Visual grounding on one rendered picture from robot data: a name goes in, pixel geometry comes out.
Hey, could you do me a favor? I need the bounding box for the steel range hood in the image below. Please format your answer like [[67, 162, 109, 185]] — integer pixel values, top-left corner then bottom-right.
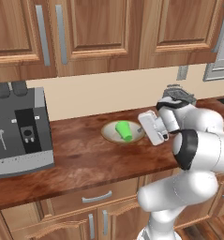
[[202, 0, 224, 83]]

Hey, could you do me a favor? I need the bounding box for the grey drawer handle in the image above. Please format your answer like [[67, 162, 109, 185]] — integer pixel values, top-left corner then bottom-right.
[[81, 189, 113, 204]]

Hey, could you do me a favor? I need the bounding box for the beige bowl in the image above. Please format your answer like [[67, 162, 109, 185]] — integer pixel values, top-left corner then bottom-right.
[[100, 120, 146, 145]]

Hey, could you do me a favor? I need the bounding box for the wooden base cupboard door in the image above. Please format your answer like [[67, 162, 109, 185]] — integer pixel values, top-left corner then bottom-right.
[[209, 173, 224, 218], [97, 199, 153, 240], [9, 208, 99, 240]]

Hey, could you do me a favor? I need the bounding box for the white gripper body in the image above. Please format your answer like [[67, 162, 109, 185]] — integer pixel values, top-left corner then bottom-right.
[[138, 109, 165, 146]]

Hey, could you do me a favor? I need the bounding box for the wooden wall cupboard door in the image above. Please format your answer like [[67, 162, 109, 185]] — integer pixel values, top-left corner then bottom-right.
[[49, 0, 142, 78], [138, 0, 224, 70], [0, 0, 58, 84]]

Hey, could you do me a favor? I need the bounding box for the wooden drawer front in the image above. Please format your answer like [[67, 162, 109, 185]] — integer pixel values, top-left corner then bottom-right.
[[49, 175, 146, 218]]

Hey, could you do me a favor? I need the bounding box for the grey wall socket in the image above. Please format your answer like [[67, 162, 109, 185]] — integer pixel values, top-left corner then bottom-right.
[[176, 65, 189, 82]]

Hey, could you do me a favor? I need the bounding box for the green cup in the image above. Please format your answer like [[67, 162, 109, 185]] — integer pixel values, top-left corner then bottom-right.
[[114, 120, 134, 143]]

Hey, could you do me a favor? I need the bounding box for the grey coffee machine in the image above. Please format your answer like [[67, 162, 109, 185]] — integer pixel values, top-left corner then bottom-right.
[[0, 81, 56, 180]]

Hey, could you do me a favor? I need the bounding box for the grey lumpy object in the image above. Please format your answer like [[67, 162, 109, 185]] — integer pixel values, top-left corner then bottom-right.
[[162, 83, 198, 107]]

